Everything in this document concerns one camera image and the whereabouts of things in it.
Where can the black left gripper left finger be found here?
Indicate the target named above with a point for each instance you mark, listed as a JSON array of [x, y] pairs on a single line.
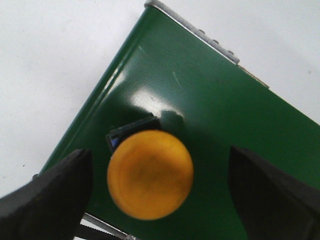
[[51, 206]]

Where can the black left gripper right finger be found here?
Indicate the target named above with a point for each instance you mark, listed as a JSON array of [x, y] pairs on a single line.
[[271, 204]]

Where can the green conveyor belt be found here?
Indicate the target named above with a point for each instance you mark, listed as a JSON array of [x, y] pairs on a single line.
[[200, 100]]

